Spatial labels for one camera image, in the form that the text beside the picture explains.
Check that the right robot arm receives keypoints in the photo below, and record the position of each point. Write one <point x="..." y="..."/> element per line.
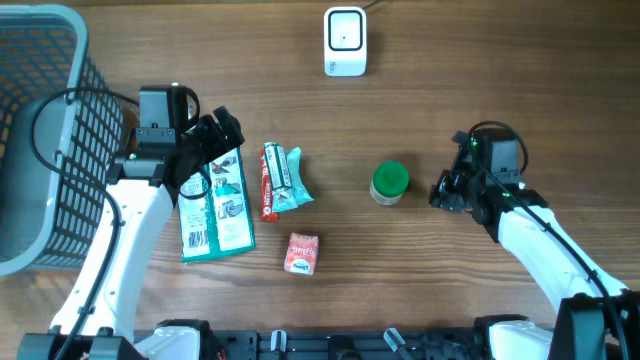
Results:
<point x="597" y="315"/>

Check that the green white gum pack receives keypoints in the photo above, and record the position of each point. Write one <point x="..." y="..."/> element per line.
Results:
<point x="276" y="161"/>

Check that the grey plastic mesh basket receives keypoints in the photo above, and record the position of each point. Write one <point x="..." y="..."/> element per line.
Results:
<point x="52" y="91"/>

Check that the pink tissue pack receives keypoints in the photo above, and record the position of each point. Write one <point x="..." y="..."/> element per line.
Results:
<point x="302" y="253"/>

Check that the red chocolate bar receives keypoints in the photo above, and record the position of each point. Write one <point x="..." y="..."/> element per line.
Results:
<point x="267" y="212"/>

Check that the white barcode scanner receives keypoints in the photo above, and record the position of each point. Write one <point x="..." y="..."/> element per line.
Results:
<point x="345" y="41"/>

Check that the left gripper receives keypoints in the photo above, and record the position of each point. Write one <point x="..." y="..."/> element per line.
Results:
<point x="219" y="143"/>

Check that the light teal sachet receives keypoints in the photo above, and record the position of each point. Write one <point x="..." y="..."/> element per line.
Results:
<point x="289" y="199"/>

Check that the green lid jar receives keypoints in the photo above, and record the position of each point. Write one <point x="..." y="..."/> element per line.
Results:
<point x="389" y="183"/>

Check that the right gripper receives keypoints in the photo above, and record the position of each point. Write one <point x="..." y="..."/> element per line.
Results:
<point x="445" y="191"/>

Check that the large green white packet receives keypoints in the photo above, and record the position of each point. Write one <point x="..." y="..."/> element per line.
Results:
<point x="214" y="211"/>

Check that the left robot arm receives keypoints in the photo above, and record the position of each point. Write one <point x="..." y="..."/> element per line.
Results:
<point x="141" y="189"/>

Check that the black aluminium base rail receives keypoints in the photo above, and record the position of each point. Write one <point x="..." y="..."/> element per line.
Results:
<point x="430" y="344"/>

